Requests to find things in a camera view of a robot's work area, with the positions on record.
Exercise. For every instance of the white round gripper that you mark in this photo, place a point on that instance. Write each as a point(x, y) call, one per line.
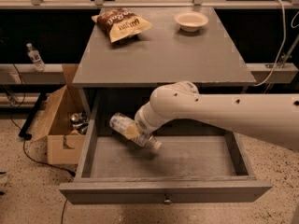
point(142, 124)

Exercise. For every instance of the blue labelled plastic bottle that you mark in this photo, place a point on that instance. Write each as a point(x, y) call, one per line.
point(120, 122)

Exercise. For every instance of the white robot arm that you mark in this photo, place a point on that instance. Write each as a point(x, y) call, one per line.
point(273, 118)

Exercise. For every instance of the grey open top drawer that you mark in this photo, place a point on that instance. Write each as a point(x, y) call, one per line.
point(196, 163)

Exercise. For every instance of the small metal drawer knob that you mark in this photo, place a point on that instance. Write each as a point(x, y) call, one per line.
point(167, 199)

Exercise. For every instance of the clear water bottle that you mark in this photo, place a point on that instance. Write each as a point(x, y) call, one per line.
point(35, 57)

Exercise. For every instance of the crushed metal cans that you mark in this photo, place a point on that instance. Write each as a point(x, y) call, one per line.
point(79, 123)

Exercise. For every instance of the open cardboard box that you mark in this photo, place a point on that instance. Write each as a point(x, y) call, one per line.
point(63, 143)

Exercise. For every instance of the grey wooden cabinet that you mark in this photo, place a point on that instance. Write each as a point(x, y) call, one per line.
point(164, 54)

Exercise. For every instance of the black metal stand leg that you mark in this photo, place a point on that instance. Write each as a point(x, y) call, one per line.
point(24, 129)

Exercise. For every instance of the brown yellow chip bag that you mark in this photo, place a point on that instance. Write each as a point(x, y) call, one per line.
point(121, 23)

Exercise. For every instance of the white paper bowl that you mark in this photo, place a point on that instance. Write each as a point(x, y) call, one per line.
point(191, 21)

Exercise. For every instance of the metal railing shelf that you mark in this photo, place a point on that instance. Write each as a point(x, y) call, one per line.
point(13, 74)

